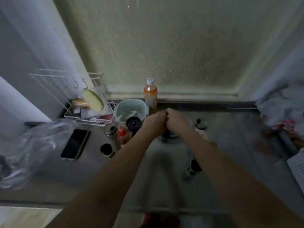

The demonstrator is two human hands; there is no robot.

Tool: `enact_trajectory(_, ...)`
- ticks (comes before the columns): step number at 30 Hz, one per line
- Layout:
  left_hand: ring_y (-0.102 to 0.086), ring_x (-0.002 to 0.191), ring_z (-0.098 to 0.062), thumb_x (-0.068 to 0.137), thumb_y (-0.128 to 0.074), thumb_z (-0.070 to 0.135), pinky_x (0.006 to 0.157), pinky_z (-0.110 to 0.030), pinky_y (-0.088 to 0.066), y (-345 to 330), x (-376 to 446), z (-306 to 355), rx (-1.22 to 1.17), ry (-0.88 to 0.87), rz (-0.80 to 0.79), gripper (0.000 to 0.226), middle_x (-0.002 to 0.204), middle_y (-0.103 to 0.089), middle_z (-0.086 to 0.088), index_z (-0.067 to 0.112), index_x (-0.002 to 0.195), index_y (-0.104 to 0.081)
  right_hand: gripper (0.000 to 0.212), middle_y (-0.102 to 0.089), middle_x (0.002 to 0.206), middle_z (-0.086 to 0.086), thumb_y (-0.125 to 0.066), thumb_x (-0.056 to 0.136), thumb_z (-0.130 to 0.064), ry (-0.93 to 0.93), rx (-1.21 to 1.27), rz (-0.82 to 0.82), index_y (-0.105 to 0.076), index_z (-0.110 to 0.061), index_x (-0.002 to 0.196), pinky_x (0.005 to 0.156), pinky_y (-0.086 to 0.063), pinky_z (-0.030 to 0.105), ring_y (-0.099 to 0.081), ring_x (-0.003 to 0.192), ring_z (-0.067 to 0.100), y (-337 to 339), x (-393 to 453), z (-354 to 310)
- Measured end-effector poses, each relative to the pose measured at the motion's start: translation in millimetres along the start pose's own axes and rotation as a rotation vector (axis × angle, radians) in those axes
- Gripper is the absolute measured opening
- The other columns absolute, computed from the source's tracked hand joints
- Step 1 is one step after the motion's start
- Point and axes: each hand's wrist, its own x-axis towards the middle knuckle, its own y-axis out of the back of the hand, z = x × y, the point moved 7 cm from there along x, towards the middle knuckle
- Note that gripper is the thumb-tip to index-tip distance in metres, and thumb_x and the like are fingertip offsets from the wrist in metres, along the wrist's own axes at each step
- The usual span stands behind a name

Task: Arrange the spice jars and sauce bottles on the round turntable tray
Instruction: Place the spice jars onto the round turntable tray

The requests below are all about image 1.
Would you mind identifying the pale yellow round plate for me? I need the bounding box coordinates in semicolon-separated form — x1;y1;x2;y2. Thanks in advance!
82;89;105;112

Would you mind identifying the large clear plastic bag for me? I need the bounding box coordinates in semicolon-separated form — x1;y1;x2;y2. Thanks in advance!
0;118;79;190

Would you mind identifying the grey metal container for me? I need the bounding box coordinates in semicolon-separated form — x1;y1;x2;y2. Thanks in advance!
278;130;300;156

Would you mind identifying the grey lid glass shaker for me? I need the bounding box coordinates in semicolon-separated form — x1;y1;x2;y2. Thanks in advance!
194;118;209;140

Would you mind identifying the white perforated basket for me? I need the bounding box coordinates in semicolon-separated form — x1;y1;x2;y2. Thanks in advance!
286;149;304;195

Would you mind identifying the clear round turntable tray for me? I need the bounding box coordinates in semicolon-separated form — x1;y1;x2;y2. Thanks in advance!
156;114;193;144

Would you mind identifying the white wire rack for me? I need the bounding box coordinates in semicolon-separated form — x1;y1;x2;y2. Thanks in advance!
28;68;118;126

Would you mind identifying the white plastic bag red print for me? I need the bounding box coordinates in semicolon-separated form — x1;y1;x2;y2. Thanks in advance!
255;83;304;140

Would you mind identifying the person's right hand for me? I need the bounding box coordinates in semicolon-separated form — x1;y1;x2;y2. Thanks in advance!
165;108;193;136

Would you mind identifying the person's right forearm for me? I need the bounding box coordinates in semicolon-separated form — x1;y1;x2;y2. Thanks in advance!
180;127;304;228

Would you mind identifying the black top salt grinder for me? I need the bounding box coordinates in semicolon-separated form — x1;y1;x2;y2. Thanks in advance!
126;116;142;132

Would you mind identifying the yellow packet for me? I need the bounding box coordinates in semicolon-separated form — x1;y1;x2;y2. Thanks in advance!
71;99;91;108

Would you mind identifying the person's left hand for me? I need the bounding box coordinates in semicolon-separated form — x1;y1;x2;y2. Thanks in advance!
142;110;168;138

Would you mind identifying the steel lid glass jar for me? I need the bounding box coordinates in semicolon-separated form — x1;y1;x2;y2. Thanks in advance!
104;123;120;152

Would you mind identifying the red cap sauce bottle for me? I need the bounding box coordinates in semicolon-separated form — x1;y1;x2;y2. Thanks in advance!
117;125;131;146

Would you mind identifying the teal and white bowl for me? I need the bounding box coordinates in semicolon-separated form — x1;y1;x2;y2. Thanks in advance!
113;99;149;126

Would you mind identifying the person's left forearm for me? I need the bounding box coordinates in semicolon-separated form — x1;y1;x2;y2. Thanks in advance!
45;127;162;228

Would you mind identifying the orange drink bottle white cap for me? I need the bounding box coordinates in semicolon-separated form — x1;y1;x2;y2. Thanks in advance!
144;78;158;114

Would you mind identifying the frosted glass window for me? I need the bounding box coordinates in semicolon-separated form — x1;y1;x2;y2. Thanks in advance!
52;0;304;102

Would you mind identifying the black smartphone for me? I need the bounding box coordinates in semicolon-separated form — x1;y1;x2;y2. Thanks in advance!
60;129;91;161

